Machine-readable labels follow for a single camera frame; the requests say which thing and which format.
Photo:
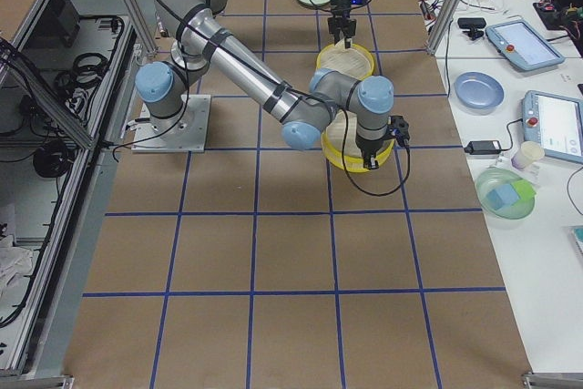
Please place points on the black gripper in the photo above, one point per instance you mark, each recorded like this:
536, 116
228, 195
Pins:
341, 10
367, 148

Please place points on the yellow steamer basket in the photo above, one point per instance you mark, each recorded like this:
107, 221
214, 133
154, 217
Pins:
338, 142
355, 61

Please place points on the black power adapter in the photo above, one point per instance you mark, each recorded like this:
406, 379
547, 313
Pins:
483, 147

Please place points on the blue plate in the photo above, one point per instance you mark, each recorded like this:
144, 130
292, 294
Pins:
478, 92

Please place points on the black webcam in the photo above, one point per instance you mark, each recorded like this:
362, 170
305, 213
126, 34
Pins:
472, 27

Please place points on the blue foam block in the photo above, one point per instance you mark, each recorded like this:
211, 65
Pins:
500, 197

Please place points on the green glass bowl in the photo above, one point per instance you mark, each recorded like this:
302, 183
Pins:
493, 177

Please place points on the green foam block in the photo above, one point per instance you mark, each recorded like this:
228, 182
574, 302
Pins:
524, 190

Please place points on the paper cup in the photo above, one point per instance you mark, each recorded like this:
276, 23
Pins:
528, 153

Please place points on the far teach pendant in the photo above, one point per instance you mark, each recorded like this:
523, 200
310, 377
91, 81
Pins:
520, 43

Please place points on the teach pendant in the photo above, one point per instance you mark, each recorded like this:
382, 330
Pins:
555, 123
520, 43

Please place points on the near teach pendant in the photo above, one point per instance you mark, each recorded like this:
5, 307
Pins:
555, 123

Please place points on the white crumpled cloth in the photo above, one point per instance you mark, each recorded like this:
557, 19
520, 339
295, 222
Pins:
16, 261

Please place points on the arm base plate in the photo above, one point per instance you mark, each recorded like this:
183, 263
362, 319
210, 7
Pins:
184, 132

